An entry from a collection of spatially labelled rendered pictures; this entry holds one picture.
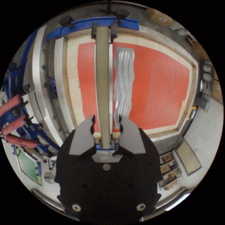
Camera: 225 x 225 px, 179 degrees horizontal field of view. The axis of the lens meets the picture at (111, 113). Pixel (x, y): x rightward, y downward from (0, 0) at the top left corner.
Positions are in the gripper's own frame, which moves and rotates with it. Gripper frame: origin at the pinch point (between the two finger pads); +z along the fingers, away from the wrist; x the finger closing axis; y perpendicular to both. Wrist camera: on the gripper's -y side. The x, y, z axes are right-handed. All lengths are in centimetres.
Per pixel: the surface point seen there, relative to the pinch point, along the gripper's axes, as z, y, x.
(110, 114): 12.4, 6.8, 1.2
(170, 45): 13.4, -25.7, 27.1
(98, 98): 5.9, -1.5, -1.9
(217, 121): -12, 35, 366
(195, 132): 61, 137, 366
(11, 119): 3, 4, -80
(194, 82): 14, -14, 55
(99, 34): 5.7, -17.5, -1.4
